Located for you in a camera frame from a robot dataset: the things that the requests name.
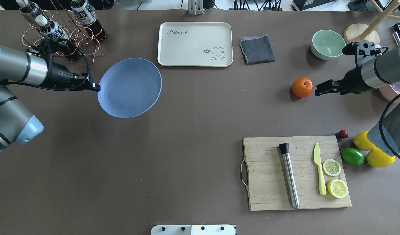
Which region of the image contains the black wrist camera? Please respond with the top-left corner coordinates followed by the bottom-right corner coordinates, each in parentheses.
top-left (26, 38), bottom-right (69, 65)
top-left (342, 40), bottom-right (388, 67)

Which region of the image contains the green ceramic bowl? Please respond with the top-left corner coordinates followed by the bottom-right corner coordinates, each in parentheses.
top-left (310, 29), bottom-right (346, 61)

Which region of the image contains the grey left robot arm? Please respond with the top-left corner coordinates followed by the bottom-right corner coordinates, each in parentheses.
top-left (0, 39), bottom-right (101, 152)

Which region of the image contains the orange mandarin fruit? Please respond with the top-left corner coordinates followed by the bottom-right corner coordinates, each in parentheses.
top-left (291, 77), bottom-right (313, 98)

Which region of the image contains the green lime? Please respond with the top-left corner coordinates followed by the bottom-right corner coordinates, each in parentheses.
top-left (340, 147), bottom-right (365, 166)

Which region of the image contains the blue round plate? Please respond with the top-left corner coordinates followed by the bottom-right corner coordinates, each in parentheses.
top-left (97, 58), bottom-right (162, 118)

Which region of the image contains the copper wire bottle rack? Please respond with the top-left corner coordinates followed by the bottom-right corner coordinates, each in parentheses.
top-left (22, 0), bottom-right (104, 58)

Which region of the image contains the red strawberry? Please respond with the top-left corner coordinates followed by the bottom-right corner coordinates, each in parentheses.
top-left (335, 130), bottom-right (348, 139)

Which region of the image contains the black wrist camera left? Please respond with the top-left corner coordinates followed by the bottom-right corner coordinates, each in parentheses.
top-left (26, 38), bottom-right (69, 65)

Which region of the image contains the tea bottle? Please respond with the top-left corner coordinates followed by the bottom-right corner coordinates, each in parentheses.
top-left (70, 0), bottom-right (107, 42)
top-left (16, 0), bottom-right (46, 27)
top-left (35, 15), bottom-right (81, 62)

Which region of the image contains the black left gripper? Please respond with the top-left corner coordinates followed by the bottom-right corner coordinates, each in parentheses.
top-left (46, 63), bottom-right (101, 92)

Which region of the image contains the whole lemon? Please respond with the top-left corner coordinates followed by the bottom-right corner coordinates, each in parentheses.
top-left (353, 131), bottom-right (376, 151)
top-left (366, 148), bottom-right (396, 168)

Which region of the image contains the wooden stand with base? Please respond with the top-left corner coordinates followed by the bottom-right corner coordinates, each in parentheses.
top-left (343, 0), bottom-right (400, 43)

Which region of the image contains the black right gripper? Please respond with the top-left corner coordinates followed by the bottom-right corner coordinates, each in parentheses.
top-left (315, 68), bottom-right (370, 97)

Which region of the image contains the lower lemon half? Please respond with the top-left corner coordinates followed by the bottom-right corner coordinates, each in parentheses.
top-left (327, 179), bottom-right (348, 199)

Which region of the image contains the upper whole lemon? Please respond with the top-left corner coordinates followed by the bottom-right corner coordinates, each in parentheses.
top-left (353, 131), bottom-right (376, 151)

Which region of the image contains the front tea bottle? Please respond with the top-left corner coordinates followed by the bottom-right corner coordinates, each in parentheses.
top-left (35, 15), bottom-right (81, 62)

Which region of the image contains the steel muddler black tip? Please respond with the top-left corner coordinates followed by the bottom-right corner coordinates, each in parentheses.
top-left (278, 143), bottom-right (300, 209)

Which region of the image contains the left back tea bottle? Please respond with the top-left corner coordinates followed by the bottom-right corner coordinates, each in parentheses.
top-left (16, 0), bottom-right (46, 27)

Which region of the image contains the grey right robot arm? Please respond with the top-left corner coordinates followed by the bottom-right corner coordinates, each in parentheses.
top-left (315, 40), bottom-right (400, 158)

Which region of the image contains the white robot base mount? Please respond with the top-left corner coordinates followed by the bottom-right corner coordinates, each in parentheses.
top-left (150, 224), bottom-right (237, 235)

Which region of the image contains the right tea bottle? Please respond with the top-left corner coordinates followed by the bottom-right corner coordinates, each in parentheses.
top-left (70, 0), bottom-right (107, 42)

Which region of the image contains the upper lemon slice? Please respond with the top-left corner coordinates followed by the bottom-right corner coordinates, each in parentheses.
top-left (322, 159), bottom-right (342, 177)

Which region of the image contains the grey folded cloth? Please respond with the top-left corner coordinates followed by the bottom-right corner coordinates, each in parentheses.
top-left (239, 34), bottom-right (275, 65)

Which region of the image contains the pink pot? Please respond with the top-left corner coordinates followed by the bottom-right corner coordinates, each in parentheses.
top-left (379, 82), bottom-right (400, 105)

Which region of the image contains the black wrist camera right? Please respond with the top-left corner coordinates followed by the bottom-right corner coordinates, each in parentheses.
top-left (342, 40), bottom-right (388, 67)

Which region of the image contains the metal bracket at table edge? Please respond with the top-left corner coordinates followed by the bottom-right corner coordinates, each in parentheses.
top-left (188, 0), bottom-right (204, 15)

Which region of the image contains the yellow plastic knife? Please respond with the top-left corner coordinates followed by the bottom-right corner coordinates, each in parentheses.
top-left (313, 143), bottom-right (327, 196)

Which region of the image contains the wooden cutting board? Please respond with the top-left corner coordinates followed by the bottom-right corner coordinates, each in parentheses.
top-left (243, 135), bottom-right (352, 211)

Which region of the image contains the lower whole lemon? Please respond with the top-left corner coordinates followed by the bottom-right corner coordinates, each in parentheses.
top-left (366, 148), bottom-right (396, 168)

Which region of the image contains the cream rabbit tray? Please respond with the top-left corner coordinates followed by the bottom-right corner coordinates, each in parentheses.
top-left (157, 22), bottom-right (233, 67)

